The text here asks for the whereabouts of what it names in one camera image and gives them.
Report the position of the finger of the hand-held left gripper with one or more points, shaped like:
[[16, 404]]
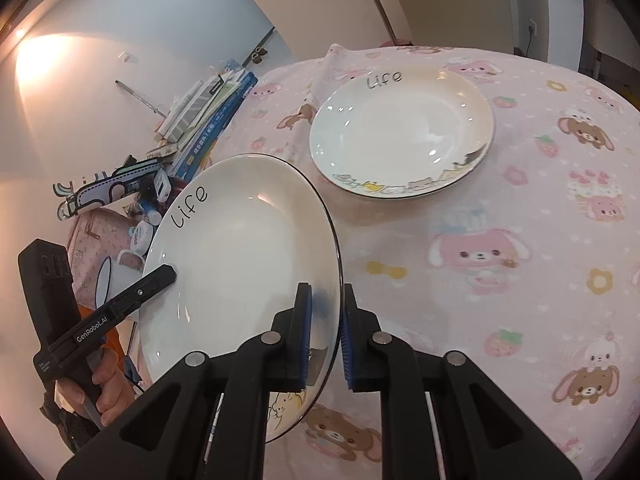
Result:
[[145, 290]]

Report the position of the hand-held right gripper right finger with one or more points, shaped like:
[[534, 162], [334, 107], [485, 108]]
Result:
[[346, 355]]

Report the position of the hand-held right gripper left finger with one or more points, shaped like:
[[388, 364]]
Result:
[[300, 355]]

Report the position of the white plate with cartoon print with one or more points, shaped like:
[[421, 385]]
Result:
[[400, 130], [240, 270]]

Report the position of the person's left hand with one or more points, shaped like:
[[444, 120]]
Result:
[[115, 385]]

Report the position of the white mug with blue rim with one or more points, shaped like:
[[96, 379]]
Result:
[[117, 280]]

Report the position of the small white and blue jar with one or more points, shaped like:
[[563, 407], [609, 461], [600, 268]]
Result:
[[141, 237]]

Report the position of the pink dotted bag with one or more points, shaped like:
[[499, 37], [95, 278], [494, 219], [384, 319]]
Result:
[[95, 240]]

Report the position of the white charger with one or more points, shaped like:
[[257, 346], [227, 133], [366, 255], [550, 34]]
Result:
[[162, 185]]

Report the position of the blue cartoon pencil case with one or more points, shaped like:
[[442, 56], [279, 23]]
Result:
[[100, 190]]

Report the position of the stack of books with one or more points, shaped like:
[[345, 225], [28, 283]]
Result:
[[210, 110]]

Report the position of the pink cartoon printed tablecloth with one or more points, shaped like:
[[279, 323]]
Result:
[[500, 210]]

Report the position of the beige vanity cabinet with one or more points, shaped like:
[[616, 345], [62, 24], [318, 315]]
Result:
[[610, 20]]

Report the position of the white wall switch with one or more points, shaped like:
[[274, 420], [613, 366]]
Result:
[[128, 56]]

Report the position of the low wall socket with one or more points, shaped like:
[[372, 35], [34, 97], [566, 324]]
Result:
[[533, 27]]

